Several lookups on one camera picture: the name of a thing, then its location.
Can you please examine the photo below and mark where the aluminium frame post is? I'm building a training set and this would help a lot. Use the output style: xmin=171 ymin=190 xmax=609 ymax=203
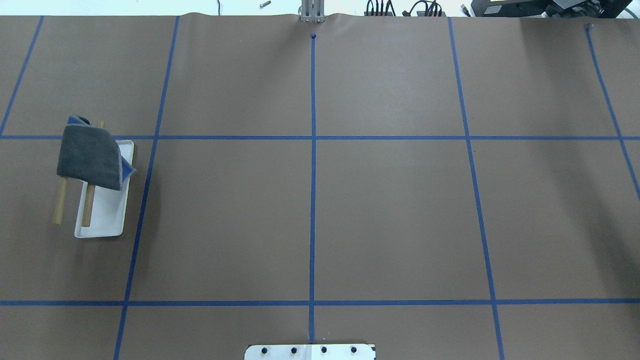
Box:
xmin=299 ymin=0 xmax=326 ymax=24

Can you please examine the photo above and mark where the black usb hub lower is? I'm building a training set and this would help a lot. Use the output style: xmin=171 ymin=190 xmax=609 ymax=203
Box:
xmin=402 ymin=0 xmax=446 ymax=18

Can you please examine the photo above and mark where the black monitor stand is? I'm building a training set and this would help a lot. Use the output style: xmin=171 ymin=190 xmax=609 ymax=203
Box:
xmin=470 ymin=0 xmax=632 ymax=19

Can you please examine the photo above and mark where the white towel rack with rods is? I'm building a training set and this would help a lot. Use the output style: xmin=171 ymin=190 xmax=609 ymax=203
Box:
xmin=52 ymin=119 xmax=135 ymax=239

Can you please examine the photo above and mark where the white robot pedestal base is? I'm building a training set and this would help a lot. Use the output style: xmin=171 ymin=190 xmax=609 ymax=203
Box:
xmin=243 ymin=343 xmax=377 ymax=360

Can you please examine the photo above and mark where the black usb hub upper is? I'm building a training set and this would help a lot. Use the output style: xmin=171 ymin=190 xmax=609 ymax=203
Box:
xmin=363 ymin=0 xmax=396 ymax=17

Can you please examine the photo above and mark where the black usb hub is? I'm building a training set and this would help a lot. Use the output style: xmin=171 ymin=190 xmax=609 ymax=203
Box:
xmin=363 ymin=0 xmax=396 ymax=17
xmin=402 ymin=0 xmax=446 ymax=18

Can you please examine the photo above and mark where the grey microfibre towel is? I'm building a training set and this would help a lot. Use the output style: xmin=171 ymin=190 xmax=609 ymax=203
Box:
xmin=55 ymin=115 xmax=137 ymax=191

